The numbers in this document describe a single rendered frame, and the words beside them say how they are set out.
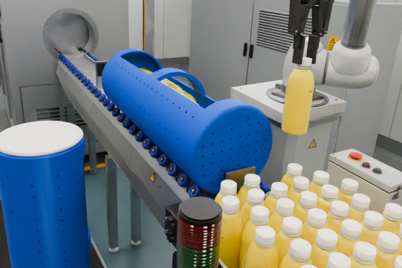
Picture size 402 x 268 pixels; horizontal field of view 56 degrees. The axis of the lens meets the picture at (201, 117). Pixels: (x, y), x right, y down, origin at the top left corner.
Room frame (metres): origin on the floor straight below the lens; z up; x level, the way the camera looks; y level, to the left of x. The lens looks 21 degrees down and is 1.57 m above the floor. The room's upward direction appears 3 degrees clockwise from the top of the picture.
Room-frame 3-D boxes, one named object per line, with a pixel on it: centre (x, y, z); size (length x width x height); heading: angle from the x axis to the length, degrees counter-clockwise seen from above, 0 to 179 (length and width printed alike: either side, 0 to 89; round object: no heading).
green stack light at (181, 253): (0.46, -0.01, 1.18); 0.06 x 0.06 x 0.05
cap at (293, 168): (0.92, -0.26, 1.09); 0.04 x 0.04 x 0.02
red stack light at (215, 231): (0.46, -0.01, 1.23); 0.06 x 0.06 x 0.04
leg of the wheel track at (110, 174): (1.84, 0.48, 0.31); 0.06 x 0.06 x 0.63; 31
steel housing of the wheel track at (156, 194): (1.88, 0.42, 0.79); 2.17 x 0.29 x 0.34; 31
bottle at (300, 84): (0.96, -0.25, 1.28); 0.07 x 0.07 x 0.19
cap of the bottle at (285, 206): (0.74, -0.20, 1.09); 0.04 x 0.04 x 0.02
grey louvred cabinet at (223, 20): (3.58, -0.61, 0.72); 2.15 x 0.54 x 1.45; 33
